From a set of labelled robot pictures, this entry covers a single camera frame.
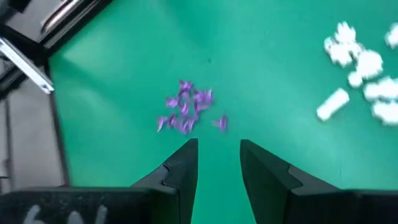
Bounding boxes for silver metal bracket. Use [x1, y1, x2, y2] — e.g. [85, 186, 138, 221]
[0, 36, 55, 95]

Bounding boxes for green table mat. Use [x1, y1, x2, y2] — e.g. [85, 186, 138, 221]
[49, 0, 398, 224]

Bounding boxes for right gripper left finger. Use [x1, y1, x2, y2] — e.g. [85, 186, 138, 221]
[130, 138, 200, 224]

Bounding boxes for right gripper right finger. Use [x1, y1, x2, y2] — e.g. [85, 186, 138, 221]
[239, 139, 343, 224]

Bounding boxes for small purple translucent decoration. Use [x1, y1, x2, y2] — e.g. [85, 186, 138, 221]
[203, 89, 215, 105]
[156, 116, 169, 133]
[192, 89, 205, 103]
[179, 102, 191, 118]
[179, 118, 197, 135]
[178, 79, 194, 93]
[193, 102, 208, 116]
[165, 96, 180, 108]
[167, 113, 180, 129]
[213, 114, 229, 133]

